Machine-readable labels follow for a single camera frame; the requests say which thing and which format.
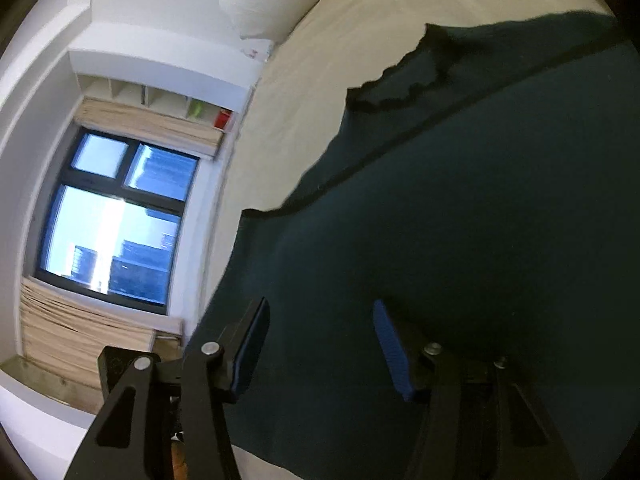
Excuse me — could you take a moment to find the dark green knit garment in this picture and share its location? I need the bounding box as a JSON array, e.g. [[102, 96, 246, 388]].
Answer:
[[202, 12, 639, 479]]

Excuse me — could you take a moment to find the beige curtain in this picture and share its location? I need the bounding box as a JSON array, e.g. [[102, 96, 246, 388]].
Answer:
[[20, 98, 224, 388]]

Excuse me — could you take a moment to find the black framed window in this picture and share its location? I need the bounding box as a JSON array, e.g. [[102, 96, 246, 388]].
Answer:
[[35, 128, 198, 315]]

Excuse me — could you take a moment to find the red box on shelf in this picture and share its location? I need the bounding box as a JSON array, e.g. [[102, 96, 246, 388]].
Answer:
[[213, 108, 233, 130]]

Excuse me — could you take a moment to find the green item on shelf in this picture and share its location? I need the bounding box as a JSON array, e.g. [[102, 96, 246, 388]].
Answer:
[[191, 101, 203, 117]]

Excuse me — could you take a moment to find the beige bed sheet mattress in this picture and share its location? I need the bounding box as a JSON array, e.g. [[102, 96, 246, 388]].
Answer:
[[202, 0, 614, 479]]

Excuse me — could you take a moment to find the white wall shelf niche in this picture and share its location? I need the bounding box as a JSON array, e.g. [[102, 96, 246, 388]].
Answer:
[[70, 48, 256, 131]]

